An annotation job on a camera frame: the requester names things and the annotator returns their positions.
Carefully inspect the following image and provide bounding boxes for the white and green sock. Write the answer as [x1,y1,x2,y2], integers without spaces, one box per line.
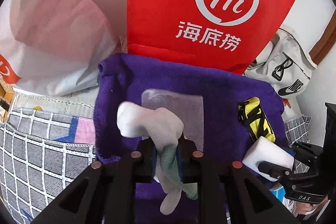
[117,102,198,215]

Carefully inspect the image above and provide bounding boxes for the blue tissue pack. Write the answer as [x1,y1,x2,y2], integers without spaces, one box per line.
[270,183,285,203]

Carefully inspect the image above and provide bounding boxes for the person's right hand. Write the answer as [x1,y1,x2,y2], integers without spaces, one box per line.
[295,197,329,215]

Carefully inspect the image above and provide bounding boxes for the white sponge block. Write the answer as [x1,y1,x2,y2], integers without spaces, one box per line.
[242,136,294,182]

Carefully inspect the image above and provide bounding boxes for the yellow black packet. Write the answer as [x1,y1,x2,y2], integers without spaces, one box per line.
[238,97,276,143]

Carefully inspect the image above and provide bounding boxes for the grey checked bed sheet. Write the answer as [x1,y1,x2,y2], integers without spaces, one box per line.
[1,87,98,223]

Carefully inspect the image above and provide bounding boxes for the translucent plastic pouch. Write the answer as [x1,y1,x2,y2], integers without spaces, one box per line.
[141,89,204,151]

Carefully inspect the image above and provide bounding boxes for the grey Nike bag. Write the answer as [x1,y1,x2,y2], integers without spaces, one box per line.
[244,24,317,99]

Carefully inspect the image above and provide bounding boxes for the purple towel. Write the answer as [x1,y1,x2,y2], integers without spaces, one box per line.
[93,53,289,224]

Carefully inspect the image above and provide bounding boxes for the red Haidilao paper bag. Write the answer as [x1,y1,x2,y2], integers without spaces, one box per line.
[127,0,295,75]

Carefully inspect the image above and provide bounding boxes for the white Miniso plastic bag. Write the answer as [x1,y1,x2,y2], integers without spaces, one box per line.
[1,0,127,96]

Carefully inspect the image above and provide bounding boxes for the brown wooden door frame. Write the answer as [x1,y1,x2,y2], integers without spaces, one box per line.
[309,12,336,65]

